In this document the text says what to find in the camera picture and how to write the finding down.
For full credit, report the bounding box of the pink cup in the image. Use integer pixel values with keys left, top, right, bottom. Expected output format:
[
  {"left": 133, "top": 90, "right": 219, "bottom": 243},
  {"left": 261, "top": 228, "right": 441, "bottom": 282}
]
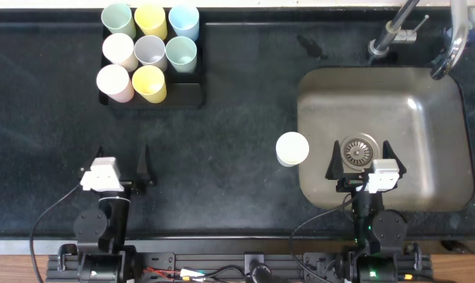
[{"left": 96, "top": 64, "right": 135, "bottom": 104}]

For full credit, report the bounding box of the mounting rail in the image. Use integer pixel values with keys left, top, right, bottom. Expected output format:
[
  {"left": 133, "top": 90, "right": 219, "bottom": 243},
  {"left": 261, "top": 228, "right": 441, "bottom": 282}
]
[{"left": 45, "top": 242, "right": 435, "bottom": 283}]

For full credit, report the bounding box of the yellow cup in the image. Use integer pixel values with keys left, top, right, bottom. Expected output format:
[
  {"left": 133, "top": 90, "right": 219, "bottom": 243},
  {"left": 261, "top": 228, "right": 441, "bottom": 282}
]
[
  {"left": 131, "top": 64, "right": 168, "bottom": 105},
  {"left": 134, "top": 4, "right": 169, "bottom": 41}
]

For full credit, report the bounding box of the green cup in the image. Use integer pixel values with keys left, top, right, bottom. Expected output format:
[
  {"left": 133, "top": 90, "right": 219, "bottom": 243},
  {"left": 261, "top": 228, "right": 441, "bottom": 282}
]
[
  {"left": 100, "top": 2, "right": 137, "bottom": 39},
  {"left": 165, "top": 35, "right": 198, "bottom": 74}
]

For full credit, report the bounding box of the steel tap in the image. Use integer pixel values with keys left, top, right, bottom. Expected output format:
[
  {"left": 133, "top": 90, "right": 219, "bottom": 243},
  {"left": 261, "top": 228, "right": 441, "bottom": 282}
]
[{"left": 367, "top": 0, "right": 473, "bottom": 82}]

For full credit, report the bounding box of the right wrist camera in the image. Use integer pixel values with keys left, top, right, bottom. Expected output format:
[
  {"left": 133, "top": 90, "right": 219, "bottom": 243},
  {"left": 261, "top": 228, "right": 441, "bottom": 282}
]
[{"left": 365, "top": 159, "right": 401, "bottom": 195}]

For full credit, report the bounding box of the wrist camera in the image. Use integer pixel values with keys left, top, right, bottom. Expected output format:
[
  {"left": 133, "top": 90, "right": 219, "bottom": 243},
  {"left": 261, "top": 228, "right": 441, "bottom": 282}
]
[
  {"left": 79, "top": 156, "right": 125, "bottom": 193},
  {"left": 365, "top": 159, "right": 401, "bottom": 195}
]

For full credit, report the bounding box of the steel sink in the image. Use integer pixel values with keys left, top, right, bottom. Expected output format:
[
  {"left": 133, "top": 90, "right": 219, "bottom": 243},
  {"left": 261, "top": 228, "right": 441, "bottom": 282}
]
[{"left": 296, "top": 65, "right": 475, "bottom": 213}]

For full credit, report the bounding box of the white cup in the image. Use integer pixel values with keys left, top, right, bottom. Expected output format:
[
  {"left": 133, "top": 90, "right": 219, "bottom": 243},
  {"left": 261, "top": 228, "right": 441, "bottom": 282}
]
[
  {"left": 275, "top": 131, "right": 311, "bottom": 168},
  {"left": 101, "top": 32, "right": 139, "bottom": 72}
]

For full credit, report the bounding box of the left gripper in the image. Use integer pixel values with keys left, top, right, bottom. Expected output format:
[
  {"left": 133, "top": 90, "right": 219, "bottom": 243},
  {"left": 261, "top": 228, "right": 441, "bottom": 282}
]
[{"left": 95, "top": 144, "right": 157, "bottom": 195}]

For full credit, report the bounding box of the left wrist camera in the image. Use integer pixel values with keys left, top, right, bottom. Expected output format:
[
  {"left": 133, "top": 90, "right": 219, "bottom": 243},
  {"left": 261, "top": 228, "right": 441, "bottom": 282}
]
[{"left": 79, "top": 156, "right": 125, "bottom": 193}]

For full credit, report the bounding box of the black tray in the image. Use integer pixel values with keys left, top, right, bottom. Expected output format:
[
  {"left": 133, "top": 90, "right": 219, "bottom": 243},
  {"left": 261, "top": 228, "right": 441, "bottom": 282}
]
[{"left": 98, "top": 7, "right": 205, "bottom": 110}]

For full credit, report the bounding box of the blue cup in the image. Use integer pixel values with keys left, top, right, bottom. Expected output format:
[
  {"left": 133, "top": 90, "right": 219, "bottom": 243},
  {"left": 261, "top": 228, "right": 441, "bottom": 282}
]
[{"left": 168, "top": 4, "right": 201, "bottom": 42}]

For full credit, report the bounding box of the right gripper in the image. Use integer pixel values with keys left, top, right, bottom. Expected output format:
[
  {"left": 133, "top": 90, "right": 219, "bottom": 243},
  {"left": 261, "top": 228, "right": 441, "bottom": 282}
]
[{"left": 325, "top": 139, "right": 407, "bottom": 194}]

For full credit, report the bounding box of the grey cup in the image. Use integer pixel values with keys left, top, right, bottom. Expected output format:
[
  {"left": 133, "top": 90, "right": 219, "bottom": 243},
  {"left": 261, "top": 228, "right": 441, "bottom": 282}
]
[{"left": 134, "top": 35, "right": 168, "bottom": 72}]

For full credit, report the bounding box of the black cable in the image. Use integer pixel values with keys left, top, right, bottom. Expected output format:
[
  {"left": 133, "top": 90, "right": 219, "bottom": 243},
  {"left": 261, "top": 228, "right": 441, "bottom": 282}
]
[
  {"left": 288, "top": 178, "right": 370, "bottom": 283},
  {"left": 28, "top": 183, "right": 82, "bottom": 283}
]

